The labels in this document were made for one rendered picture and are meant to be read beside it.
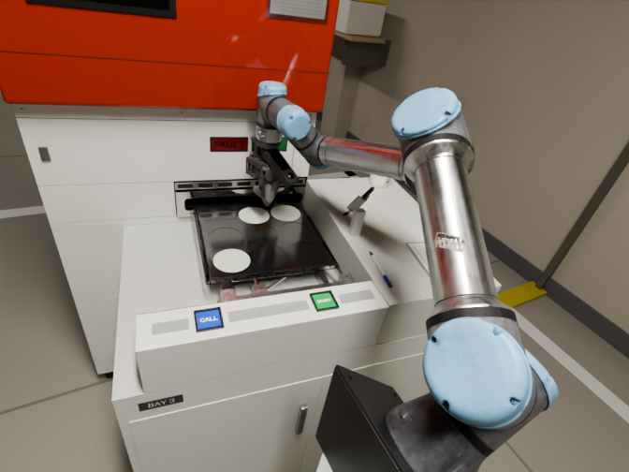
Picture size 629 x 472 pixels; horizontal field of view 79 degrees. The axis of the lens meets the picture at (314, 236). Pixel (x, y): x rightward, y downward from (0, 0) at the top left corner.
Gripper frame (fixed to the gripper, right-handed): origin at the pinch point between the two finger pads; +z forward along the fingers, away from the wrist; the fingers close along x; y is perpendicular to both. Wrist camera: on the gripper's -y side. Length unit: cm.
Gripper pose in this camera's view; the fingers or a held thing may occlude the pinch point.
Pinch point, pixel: (269, 203)
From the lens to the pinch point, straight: 118.8
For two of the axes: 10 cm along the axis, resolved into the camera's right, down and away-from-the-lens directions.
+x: -5.9, 4.0, -7.0
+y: -8.0, -4.4, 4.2
